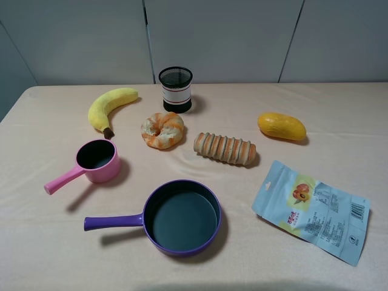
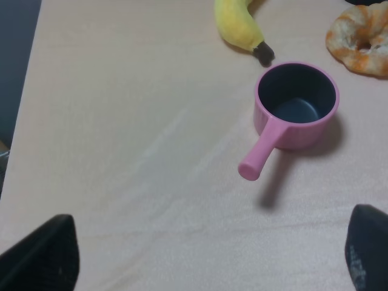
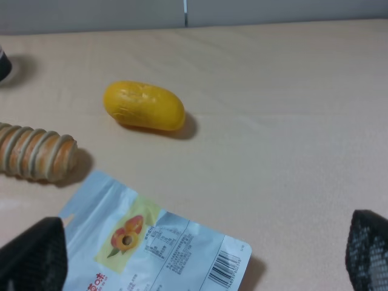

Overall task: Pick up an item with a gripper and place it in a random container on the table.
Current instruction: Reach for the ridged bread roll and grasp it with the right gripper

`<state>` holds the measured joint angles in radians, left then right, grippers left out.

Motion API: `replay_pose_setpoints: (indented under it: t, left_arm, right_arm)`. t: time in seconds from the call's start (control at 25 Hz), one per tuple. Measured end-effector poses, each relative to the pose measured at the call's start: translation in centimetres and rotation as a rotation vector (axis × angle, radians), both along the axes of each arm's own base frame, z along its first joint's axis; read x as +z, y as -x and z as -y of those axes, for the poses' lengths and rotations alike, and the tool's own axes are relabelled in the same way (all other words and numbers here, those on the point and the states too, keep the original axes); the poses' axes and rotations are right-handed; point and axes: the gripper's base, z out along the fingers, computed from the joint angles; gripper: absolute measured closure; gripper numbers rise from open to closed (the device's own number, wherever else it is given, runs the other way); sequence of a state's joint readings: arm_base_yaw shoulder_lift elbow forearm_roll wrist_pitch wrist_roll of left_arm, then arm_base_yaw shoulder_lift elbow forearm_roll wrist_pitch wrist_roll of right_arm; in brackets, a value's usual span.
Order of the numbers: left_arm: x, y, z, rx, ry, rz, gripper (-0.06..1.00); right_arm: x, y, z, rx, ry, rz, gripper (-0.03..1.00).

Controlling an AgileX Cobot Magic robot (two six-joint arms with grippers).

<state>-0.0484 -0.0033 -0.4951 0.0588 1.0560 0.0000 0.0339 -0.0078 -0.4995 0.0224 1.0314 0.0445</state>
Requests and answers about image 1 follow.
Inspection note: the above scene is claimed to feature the ridged long bread roll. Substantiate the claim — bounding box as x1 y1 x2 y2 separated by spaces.
193 132 257 166

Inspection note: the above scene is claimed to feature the orange striped bagel bread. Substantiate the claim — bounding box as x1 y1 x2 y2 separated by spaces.
141 112 184 150

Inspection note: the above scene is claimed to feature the black mesh pen cup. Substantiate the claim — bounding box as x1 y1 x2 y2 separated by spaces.
158 66 193 113

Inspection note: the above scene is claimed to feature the purple frying pan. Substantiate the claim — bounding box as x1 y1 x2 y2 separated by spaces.
84 179 222 257

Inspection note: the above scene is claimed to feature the yellow mango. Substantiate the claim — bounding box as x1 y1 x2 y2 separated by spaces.
258 112 307 141

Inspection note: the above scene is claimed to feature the pink small saucepan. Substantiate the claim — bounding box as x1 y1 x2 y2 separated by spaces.
44 139 121 195

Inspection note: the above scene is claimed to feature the yellow plush banana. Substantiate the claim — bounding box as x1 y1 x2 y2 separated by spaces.
88 88 138 139

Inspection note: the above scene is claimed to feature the light blue snack bag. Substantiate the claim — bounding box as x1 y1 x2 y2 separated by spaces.
252 161 370 266

